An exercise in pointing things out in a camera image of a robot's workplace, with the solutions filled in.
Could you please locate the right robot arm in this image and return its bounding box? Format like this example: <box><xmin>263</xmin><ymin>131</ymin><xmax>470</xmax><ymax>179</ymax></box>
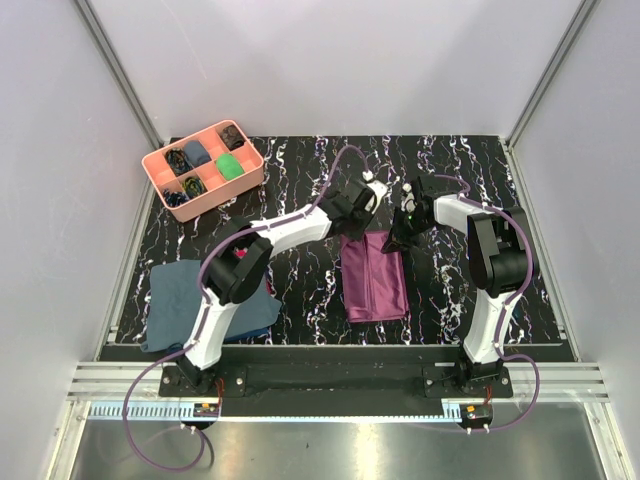
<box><xmin>382</xmin><ymin>174</ymin><xmax>537</xmax><ymax>397</ymax></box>

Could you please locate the green rolled cloth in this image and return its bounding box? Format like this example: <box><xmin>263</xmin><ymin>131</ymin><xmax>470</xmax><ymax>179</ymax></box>
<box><xmin>215</xmin><ymin>153</ymin><xmax>245</xmax><ymax>181</ymax></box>

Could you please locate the black patterned rolled cloth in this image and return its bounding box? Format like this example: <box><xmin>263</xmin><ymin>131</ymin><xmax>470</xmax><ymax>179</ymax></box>
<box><xmin>165</xmin><ymin>148</ymin><xmax>189</xmax><ymax>175</ymax></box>

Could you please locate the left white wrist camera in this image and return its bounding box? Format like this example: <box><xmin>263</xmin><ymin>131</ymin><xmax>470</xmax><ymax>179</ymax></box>
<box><xmin>362</xmin><ymin>170</ymin><xmax>388</xmax><ymax>213</ymax></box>

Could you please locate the grey-blue folded cloth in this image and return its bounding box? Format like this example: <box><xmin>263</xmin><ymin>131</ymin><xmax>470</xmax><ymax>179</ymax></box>
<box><xmin>141</xmin><ymin>260</ymin><xmax>282</xmax><ymax>353</ymax></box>

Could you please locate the pink divided organizer tray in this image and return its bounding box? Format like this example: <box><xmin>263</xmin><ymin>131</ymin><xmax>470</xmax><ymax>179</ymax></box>
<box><xmin>141</xmin><ymin>120</ymin><xmax>265</xmax><ymax>223</ymax></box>

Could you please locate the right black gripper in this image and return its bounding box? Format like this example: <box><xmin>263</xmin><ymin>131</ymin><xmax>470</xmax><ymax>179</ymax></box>
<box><xmin>381</xmin><ymin>207</ymin><xmax>434</xmax><ymax>254</ymax></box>

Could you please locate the dark patterned rolled cloth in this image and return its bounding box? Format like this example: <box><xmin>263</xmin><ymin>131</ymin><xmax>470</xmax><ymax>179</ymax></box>
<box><xmin>219</xmin><ymin>124</ymin><xmax>245</xmax><ymax>151</ymax></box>

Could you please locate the yellow-black patterned rolled cloth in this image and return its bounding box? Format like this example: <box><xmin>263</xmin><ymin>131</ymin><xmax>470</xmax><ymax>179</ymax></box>
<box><xmin>182</xmin><ymin>176</ymin><xmax>207</xmax><ymax>199</ymax></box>

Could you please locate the blue-black patterned rolled cloth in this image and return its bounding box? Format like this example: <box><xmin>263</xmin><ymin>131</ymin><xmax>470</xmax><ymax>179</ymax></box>
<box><xmin>162</xmin><ymin>189</ymin><xmax>190</xmax><ymax>208</ymax></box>

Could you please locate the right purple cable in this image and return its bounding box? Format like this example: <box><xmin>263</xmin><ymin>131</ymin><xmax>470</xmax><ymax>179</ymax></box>
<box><xmin>429</xmin><ymin>174</ymin><xmax>541</xmax><ymax>434</ymax></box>

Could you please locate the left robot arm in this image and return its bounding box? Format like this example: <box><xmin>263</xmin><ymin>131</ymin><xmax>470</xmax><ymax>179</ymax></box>
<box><xmin>176</xmin><ymin>179</ymin><xmax>388</xmax><ymax>396</ymax></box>

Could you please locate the blue rolled cloth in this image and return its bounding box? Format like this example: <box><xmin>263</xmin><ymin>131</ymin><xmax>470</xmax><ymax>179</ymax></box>
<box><xmin>183</xmin><ymin>140</ymin><xmax>211</xmax><ymax>168</ymax></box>

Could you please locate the purple satin napkin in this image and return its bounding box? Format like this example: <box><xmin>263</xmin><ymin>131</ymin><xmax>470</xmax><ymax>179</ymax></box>
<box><xmin>340</xmin><ymin>231</ymin><xmax>409</xmax><ymax>324</ymax></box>

